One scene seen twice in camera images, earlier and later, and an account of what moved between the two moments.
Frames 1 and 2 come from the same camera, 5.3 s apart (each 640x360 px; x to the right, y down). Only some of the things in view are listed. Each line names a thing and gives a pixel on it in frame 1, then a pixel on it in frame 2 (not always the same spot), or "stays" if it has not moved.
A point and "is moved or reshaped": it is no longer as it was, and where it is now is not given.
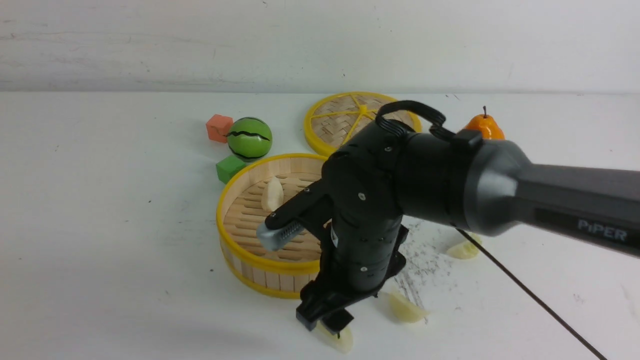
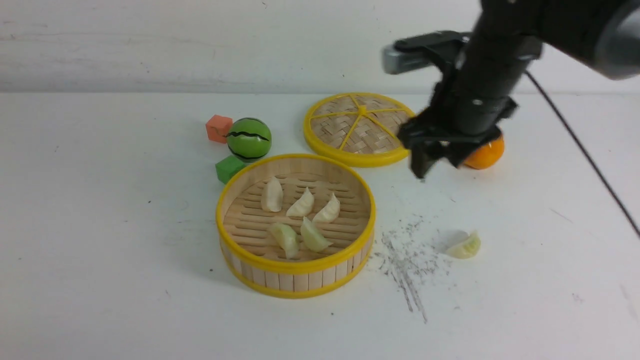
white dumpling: [272, 195] stays
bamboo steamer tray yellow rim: [254, 192] stays
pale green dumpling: [405, 309] to [313, 237]
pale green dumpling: [467, 249] stays
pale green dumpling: [343, 344] is moved or reshaped
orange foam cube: [218, 126] stays
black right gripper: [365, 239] to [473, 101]
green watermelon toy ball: [249, 138] stays
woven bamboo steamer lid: [333, 119] stays
